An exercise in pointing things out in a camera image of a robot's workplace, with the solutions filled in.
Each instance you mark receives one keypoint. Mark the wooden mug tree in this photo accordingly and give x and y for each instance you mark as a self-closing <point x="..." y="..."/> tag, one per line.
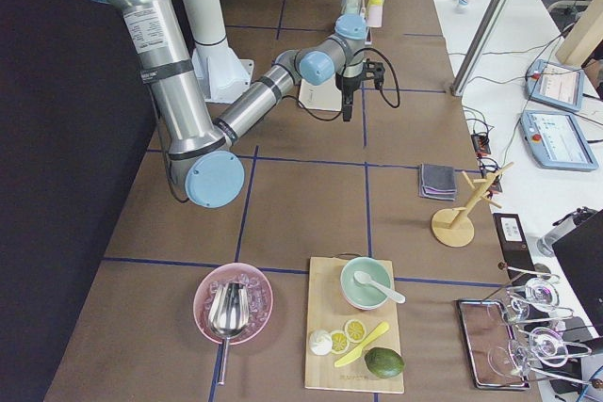
<point x="452" y="226"/>

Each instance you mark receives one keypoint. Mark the metal board handle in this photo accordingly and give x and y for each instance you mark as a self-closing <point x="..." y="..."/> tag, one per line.
<point x="350" y="256"/>

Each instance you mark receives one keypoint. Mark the pink cup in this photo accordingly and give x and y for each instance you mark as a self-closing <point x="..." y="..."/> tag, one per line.
<point x="374" y="17"/>

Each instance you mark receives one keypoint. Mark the teach pendant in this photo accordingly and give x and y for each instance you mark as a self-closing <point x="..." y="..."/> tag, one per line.
<point x="556" y="141"/>
<point x="556" y="85"/>

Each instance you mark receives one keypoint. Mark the folded grey cloth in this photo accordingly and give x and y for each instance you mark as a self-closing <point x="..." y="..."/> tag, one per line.
<point x="437" y="182"/>

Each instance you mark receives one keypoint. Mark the upper teach pendant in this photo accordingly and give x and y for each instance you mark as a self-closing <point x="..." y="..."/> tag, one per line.
<point x="556" y="85"/>

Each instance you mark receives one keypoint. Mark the lemon slice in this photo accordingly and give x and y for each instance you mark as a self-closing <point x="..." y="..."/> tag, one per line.
<point x="340" y="342"/>
<point x="355" y="330"/>

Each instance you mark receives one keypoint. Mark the yellow plastic knife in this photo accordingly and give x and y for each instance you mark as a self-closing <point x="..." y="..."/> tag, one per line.
<point x="356" y="353"/>

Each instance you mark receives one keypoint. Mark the black box with label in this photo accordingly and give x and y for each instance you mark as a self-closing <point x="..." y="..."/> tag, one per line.
<point x="512" y="241"/>

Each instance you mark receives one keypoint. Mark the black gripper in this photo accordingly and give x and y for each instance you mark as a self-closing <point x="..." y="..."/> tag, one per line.
<point x="349" y="87"/>

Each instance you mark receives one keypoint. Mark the lower teach pendant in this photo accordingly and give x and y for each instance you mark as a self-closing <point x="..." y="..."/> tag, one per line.
<point x="556" y="141"/>

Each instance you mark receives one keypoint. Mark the green avocado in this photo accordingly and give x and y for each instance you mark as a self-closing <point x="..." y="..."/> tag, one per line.
<point x="384" y="362"/>

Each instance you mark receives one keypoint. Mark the pink bowl with ice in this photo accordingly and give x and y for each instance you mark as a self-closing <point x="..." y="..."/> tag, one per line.
<point x="259" y="294"/>

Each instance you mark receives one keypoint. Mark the white spoon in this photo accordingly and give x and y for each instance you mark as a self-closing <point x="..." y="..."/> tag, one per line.
<point x="364" y="278"/>

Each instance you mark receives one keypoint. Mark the metal ice scoop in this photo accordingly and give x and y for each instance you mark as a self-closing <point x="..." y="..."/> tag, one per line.
<point x="228" y="317"/>

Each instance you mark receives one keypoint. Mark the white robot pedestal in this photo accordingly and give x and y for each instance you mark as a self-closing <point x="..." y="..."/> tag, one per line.
<point x="222" y="75"/>

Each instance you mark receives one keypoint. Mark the green cup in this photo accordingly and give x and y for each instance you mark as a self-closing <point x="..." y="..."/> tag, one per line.
<point x="351" y="7"/>

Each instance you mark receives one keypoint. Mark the cream rabbit tray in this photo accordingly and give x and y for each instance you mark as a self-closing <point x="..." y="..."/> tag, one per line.
<point x="320" y="96"/>

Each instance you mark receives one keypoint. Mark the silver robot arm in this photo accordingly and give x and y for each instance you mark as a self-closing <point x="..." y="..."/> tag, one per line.
<point x="198" y="159"/>

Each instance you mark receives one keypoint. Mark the green bowl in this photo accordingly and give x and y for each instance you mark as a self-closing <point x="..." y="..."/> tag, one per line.
<point x="363" y="296"/>

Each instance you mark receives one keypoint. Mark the aluminium frame post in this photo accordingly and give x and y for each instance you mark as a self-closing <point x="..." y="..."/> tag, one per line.
<point x="476" y="48"/>

